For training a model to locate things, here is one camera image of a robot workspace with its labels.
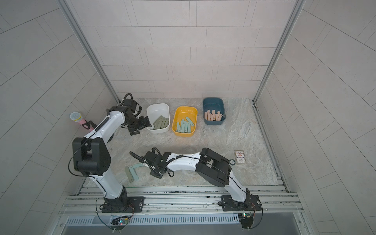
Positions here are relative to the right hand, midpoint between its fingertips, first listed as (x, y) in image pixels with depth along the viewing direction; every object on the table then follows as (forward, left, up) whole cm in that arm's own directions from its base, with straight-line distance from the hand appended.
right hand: (157, 170), depth 85 cm
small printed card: (+3, -50, +2) cm, 50 cm away
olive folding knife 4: (+29, 0, +6) cm, 30 cm away
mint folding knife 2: (+30, -17, +4) cm, 35 cm away
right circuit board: (-26, -45, -1) cm, 52 cm away
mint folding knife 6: (+2, +10, +4) cm, 11 cm away
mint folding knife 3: (+25, -12, +4) cm, 29 cm away
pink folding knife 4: (+35, -42, +4) cm, 55 cm away
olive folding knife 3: (+31, -4, +6) cm, 32 cm away
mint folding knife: (+27, -15, +5) cm, 32 cm away
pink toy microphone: (+20, +38, +28) cm, 52 cm away
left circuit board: (-24, +13, +5) cm, 27 cm away
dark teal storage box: (+46, -42, +5) cm, 63 cm away
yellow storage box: (+39, -14, +5) cm, 42 cm away
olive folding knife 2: (+31, -1, +5) cm, 31 cm away
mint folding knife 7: (-3, +12, +3) cm, 12 cm away
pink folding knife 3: (+34, -40, +4) cm, 53 cm away
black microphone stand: (+22, +36, +18) cm, 46 cm away
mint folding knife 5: (+26, -20, +4) cm, 33 cm away
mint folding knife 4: (+32, -20, +4) cm, 38 cm away
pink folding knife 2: (+35, -37, +4) cm, 51 cm away
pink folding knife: (+37, -32, +5) cm, 49 cm away
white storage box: (+38, +2, +6) cm, 38 cm away
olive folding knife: (+31, +4, +6) cm, 32 cm away
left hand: (+23, +5, +13) cm, 27 cm away
